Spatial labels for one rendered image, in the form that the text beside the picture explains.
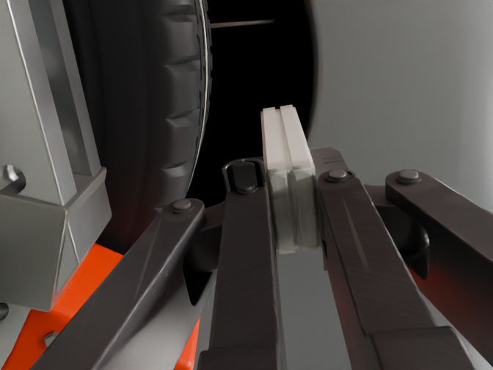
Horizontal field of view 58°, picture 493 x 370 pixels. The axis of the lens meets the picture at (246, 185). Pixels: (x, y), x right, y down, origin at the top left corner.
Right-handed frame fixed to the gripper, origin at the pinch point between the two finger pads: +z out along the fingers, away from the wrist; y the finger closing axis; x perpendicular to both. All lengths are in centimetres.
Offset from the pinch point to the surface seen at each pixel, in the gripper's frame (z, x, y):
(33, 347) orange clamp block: 1.0, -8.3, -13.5
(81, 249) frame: 2.3, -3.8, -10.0
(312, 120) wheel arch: 48, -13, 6
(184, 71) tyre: 11.5, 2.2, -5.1
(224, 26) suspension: 76, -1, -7
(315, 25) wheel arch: 49.1, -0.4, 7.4
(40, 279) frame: 1.2, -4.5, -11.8
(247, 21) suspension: 76, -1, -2
